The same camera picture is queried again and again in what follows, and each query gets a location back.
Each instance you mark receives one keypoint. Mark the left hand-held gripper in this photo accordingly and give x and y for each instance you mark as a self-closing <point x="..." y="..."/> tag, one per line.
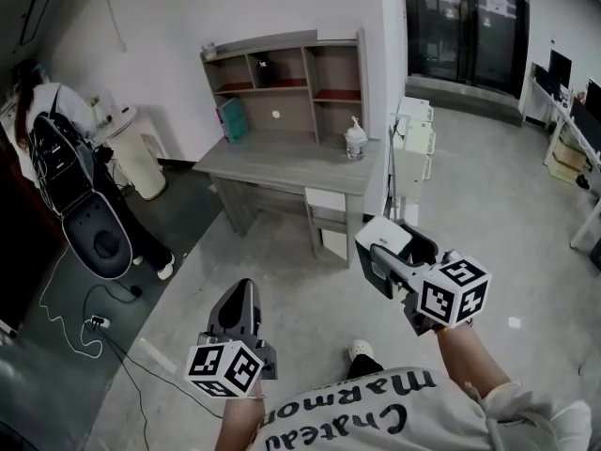
<point x="235" y="317"/>

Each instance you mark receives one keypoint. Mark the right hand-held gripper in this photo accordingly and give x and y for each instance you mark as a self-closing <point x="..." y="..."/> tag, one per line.
<point x="451" y="294"/>

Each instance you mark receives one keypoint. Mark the white pack of tissues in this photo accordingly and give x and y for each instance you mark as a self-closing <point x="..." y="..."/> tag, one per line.
<point x="387" y="233"/>

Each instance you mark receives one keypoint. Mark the grey wooden shelf unit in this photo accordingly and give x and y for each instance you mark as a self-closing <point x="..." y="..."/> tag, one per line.
<point x="286" y="104"/>

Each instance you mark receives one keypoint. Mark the person's left forearm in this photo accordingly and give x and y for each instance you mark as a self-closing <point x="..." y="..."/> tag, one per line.
<point x="241" y="423"/>

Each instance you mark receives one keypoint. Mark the person's right forearm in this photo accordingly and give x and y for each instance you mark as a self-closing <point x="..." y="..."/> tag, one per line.
<point x="469" y="360"/>

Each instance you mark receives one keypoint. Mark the thin metal stand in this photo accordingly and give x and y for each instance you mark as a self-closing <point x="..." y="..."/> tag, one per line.
<point x="390" y="172"/>

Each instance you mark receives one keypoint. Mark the person's white shoe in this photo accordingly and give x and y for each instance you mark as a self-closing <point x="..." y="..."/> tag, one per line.
<point x="360" y="348"/>

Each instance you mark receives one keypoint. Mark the white desk drawer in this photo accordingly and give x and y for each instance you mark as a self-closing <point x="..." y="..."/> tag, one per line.
<point x="325" y="198"/>

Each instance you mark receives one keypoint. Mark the person's black trouser leg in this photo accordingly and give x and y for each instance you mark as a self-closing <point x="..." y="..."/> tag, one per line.
<point x="364" y="365"/>

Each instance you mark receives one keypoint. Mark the white pump bottle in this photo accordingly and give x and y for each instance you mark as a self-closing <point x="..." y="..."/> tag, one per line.
<point x="356" y="141"/>

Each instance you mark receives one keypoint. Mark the white floor socket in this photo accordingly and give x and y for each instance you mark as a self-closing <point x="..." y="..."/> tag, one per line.
<point x="514" y="322"/>

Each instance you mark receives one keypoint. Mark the white low cabinet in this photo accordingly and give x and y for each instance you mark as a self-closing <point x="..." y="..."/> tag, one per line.
<point x="415" y="134"/>

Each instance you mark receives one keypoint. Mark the white power strip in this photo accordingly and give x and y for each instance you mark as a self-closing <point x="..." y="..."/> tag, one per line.
<point x="100" y="321"/>

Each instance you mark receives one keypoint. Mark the person's grey printed shirt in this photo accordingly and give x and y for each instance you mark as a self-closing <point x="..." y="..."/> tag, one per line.
<point x="399" y="416"/>

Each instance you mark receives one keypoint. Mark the grey wooden desk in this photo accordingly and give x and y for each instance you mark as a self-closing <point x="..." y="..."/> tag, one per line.
<point x="282" y="162"/>

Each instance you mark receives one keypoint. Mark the black grey backpack rig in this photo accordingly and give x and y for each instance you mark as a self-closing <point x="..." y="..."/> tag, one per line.
<point x="89" y="223"/>

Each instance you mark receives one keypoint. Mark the white round table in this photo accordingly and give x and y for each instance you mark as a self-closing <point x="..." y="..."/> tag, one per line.
<point x="138" y="158"/>

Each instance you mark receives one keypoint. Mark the teal and pink book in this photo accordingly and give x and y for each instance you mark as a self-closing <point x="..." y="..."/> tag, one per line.
<point x="233" y="119"/>

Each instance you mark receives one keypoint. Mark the cardboard box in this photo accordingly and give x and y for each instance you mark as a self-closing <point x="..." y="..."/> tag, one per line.
<point x="569" y="158"/>

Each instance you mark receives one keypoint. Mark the white long desk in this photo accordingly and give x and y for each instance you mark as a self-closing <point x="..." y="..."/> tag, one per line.
<point x="563" y="120"/>

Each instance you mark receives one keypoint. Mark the dark wooden cabinet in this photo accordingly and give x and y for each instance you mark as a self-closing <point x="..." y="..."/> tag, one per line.
<point x="23" y="233"/>

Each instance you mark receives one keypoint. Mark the dark glass doors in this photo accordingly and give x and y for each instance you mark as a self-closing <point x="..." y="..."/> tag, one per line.
<point x="465" y="26"/>

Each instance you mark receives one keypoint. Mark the small clear container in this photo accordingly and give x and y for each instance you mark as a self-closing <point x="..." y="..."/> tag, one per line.
<point x="209" y="51"/>

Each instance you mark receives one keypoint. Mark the black framed wall panel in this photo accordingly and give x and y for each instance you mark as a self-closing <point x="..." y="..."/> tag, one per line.
<point x="36" y="12"/>

